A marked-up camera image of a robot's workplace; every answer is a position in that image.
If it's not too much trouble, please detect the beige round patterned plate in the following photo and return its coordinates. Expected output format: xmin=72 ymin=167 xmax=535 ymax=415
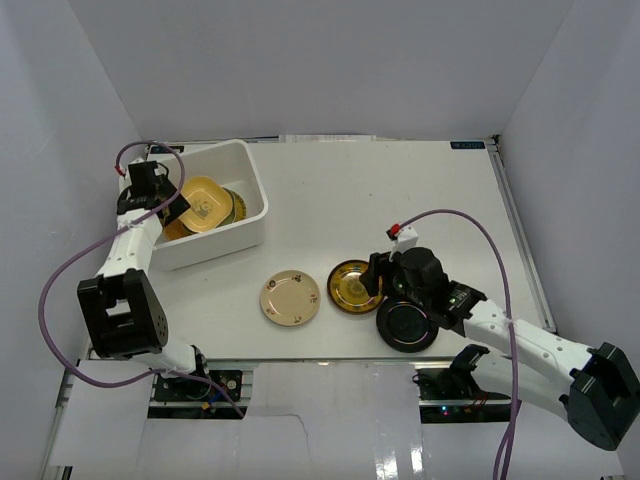
xmin=259 ymin=270 xmax=321 ymax=327

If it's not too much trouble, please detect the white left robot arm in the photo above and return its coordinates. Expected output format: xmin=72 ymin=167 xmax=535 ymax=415
xmin=77 ymin=161 xmax=212 ymax=399

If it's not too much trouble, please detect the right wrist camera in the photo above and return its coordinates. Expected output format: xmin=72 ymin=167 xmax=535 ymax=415
xmin=387 ymin=224 xmax=419 ymax=257

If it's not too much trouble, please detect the yellow square panda dish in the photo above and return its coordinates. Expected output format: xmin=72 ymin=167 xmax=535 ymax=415
xmin=179 ymin=176 xmax=233 ymax=233

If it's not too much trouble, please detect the green square panda dish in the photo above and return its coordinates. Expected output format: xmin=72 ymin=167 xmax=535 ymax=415
xmin=219 ymin=188 xmax=236 ymax=227

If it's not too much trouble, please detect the round orange woven plate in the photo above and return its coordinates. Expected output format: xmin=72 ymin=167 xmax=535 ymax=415
xmin=163 ymin=220 xmax=191 ymax=241

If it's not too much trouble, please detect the white plastic bin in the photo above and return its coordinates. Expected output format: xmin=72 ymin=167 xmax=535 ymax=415
xmin=152 ymin=139 xmax=269 ymax=271

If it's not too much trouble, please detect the black round plate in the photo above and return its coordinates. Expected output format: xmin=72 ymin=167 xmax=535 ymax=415
xmin=376 ymin=298 xmax=439 ymax=354

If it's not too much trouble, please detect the round green-rimmed bamboo plate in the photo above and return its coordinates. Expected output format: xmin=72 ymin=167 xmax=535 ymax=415
xmin=229 ymin=190 xmax=247 ymax=222

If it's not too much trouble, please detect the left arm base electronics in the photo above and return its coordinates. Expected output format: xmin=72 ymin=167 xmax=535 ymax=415
xmin=148 ymin=369 xmax=247 ymax=420

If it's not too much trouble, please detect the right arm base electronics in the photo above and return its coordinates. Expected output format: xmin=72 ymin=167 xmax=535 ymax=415
xmin=412 ymin=345 xmax=510 ymax=425

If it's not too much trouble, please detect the yellow ornate round plate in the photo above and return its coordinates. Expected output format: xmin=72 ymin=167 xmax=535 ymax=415
xmin=327 ymin=260 xmax=383 ymax=315

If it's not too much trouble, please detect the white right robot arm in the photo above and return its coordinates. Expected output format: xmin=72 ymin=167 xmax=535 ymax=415
xmin=360 ymin=247 xmax=639 ymax=451

